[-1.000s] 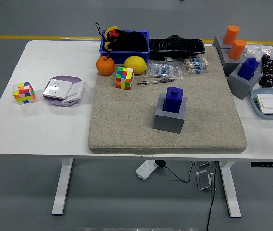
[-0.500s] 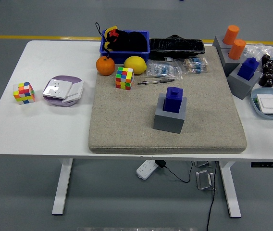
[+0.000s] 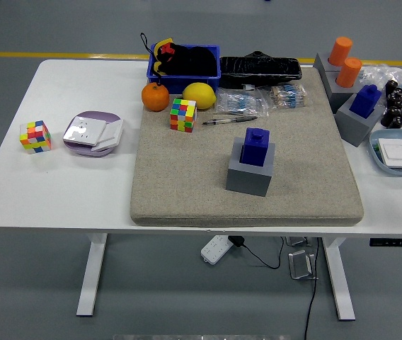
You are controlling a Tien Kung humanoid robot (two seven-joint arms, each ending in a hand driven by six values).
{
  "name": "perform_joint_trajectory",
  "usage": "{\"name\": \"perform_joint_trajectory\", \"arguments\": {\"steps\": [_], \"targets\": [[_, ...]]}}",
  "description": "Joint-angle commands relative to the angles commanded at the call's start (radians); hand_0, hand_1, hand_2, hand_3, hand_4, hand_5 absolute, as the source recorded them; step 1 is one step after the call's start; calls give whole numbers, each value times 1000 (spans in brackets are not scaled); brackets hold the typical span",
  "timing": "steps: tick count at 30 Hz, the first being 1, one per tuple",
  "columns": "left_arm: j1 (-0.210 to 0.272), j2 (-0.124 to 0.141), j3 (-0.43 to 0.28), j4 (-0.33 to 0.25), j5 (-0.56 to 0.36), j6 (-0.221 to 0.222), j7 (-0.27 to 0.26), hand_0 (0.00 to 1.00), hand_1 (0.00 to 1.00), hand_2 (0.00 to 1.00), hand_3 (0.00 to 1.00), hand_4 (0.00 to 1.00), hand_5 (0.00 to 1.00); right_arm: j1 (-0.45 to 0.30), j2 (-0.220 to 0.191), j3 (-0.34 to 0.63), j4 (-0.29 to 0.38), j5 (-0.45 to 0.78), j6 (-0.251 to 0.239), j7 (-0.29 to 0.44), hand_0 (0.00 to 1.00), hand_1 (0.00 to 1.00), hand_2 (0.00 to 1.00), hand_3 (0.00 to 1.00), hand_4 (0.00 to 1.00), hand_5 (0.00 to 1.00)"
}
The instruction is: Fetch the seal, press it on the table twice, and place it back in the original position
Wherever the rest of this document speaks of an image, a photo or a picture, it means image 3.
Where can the white table leg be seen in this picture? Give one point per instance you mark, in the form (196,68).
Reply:
(337,283)
(93,276)

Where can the large metal bracket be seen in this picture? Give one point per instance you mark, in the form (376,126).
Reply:
(300,265)

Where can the white wall switch panel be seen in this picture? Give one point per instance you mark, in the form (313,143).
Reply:
(110,132)
(399,152)

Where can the black pouch with yellow trim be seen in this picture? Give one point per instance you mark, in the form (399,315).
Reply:
(190,62)

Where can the yellow lemon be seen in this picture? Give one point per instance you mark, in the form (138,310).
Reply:
(199,95)

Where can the blue square seal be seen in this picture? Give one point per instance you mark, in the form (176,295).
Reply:
(363,102)
(255,148)

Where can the orange cylinder seal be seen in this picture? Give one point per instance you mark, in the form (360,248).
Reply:
(340,51)
(348,72)

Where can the crumpled clear plastic bag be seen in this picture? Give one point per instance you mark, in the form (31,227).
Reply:
(381,72)

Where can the black-edged puzzle cube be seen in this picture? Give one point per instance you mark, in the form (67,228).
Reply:
(183,115)

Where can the dark brown cylinder pieces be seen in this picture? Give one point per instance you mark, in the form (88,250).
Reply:
(395,106)

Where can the black table control panel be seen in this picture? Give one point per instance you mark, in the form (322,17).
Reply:
(399,243)

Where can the grey cube seal holder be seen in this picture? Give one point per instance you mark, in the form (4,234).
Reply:
(349,124)
(330,86)
(323,62)
(247,182)

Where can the white-edged puzzle cube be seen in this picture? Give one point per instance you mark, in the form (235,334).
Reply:
(34,138)

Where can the grey-brown mat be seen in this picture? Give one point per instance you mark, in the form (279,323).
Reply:
(187,177)

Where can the clear ballpoint pen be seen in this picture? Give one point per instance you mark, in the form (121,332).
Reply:
(229,120)

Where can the bag of tan resistors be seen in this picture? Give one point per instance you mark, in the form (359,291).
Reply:
(287,96)

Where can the orange fruit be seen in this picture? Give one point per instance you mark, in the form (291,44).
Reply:
(155,97)

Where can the bag of blue resistors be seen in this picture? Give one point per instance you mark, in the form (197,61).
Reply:
(240,102)

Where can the small metal bracket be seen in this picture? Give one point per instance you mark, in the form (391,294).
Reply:
(296,241)

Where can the white wall socket panel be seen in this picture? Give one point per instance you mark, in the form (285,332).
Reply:
(82,131)

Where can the purple plate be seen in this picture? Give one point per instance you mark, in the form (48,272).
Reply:
(98,115)

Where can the black plastic-wrapped long object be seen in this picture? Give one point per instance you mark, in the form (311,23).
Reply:
(257,69)

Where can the light blue plate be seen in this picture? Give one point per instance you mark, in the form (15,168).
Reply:
(399,134)

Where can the white power strip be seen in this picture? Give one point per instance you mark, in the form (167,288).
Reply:
(215,249)

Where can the blue plastic bin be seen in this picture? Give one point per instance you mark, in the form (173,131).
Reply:
(183,83)

